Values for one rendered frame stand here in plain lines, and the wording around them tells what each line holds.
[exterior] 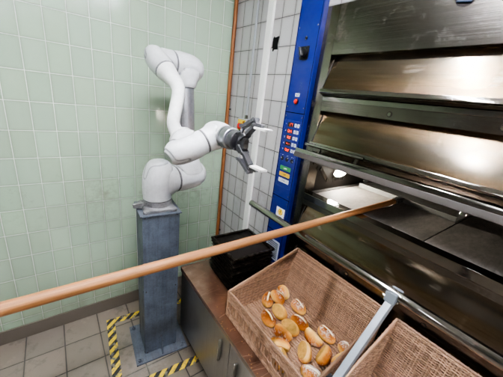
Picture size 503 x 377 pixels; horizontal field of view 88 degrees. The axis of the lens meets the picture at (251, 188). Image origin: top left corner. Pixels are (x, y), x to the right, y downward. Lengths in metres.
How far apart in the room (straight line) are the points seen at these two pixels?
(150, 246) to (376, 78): 1.39
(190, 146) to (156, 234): 0.67
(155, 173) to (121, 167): 0.51
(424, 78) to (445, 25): 0.17
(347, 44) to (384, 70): 0.23
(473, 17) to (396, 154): 0.48
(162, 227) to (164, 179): 0.27
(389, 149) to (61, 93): 1.68
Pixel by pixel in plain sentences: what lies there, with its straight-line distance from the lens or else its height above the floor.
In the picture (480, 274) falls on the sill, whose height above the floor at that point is 1.18.
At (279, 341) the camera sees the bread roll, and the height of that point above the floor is 0.65.
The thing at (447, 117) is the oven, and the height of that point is 1.67.
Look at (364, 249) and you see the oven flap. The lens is 1.37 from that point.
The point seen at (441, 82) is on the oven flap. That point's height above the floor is 1.78.
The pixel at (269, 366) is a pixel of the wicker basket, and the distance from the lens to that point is 1.31.
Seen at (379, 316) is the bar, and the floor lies 1.11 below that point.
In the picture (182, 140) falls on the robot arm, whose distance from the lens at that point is 1.06.
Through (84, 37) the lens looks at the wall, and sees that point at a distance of 1.84.
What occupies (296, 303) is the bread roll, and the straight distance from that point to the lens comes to 1.55.
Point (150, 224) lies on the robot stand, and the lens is 1.52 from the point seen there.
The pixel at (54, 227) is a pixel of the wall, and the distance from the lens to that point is 2.03.
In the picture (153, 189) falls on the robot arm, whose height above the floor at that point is 1.13.
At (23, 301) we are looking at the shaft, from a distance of 0.75.
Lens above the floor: 1.65
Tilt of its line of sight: 19 degrees down
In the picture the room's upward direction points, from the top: 7 degrees clockwise
